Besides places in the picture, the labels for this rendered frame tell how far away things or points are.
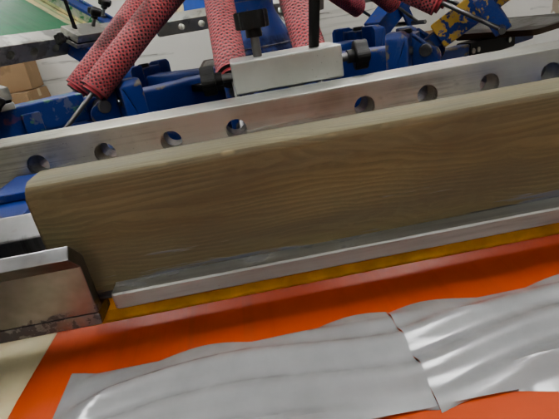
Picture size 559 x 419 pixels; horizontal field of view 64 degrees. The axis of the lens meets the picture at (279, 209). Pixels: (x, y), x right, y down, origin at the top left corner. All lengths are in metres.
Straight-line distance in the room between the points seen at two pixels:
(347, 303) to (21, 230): 0.21
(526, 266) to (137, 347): 0.24
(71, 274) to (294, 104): 0.29
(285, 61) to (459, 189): 0.29
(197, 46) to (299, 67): 3.88
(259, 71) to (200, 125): 0.10
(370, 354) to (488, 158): 0.13
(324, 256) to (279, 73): 0.30
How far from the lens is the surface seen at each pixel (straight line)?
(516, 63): 0.55
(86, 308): 0.27
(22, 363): 0.32
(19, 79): 4.31
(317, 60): 0.52
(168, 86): 0.96
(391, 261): 0.29
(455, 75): 0.52
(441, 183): 0.27
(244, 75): 0.51
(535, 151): 0.29
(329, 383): 0.22
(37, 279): 0.27
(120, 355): 0.28
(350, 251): 0.25
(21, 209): 0.44
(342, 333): 0.25
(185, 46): 4.39
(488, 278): 0.30
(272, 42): 1.01
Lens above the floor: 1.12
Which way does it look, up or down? 24 degrees down
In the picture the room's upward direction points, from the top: 10 degrees counter-clockwise
